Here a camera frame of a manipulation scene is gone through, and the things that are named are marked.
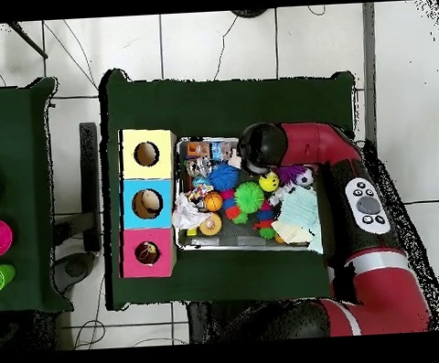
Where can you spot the light blue knitted cloth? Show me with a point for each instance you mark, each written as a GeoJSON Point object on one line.
{"type": "Point", "coordinates": [301, 206]}

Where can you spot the cream waffle cloth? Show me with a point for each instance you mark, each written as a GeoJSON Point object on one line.
{"type": "Point", "coordinates": [292, 232]}

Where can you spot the yellow plush duck toy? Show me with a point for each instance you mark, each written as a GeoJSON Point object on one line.
{"type": "Point", "coordinates": [145, 252]}

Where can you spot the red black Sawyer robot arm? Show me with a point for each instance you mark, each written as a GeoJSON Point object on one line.
{"type": "Point", "coordinates": [371, 272]}

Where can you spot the shallow clear mesh bin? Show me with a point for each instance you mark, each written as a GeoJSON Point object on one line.
{"type": "Point", "coordinates": [182, 238]}

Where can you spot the wooden box with three holes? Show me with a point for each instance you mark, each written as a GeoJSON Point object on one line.
{"type": "Point", "coordinates": [148, 189]}

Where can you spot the large blue spiky ball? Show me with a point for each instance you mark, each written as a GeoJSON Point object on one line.
{"type": "Point", "coordinates": [224, 176]}

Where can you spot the orange basketball toy ball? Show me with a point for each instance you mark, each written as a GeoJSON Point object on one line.
{"type": "Point", "coordinates": [214, 201]}

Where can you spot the green spiky ball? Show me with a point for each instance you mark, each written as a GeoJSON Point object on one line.
{"type": "Point", "coordinates": [250, 198]}

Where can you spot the long orange building block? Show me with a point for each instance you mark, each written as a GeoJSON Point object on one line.
{"type": "Point", "coordinates": [199, 149]}

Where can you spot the tan orange ball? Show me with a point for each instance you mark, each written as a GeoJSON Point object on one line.
{"type": "Point", "coordinates": [211, 224]}

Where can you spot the yellow smiley ball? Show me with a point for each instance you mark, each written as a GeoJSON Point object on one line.
{"type": "Point", "coordinates": [269, 182]}

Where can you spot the purple spiky ball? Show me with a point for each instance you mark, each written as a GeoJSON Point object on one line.
{"type": "Point", "coordinates": [286, 176]}

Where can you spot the small soccer ball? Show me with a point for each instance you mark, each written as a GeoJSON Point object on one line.
{"type": "Point", "coordinates": [304, 178]}

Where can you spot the dark green table cloth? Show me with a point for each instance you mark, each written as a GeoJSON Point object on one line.
{"type": "Point", "coordinates": [142, 101]}

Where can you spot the black panel on stand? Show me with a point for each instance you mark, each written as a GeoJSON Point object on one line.
{"type": "Point", "coordinates": [91, 184]}

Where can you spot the black round base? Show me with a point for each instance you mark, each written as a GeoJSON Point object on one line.
{"type": "Point", "coordinates": [249, 12]}

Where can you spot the side table with green cloth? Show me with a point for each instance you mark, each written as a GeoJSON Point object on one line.
{"type": "Point", "coordinates": [27, 144]}

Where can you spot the bright green plastic cup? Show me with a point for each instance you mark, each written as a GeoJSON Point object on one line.
{"type": "Point", "coordinates": [0, 278]}

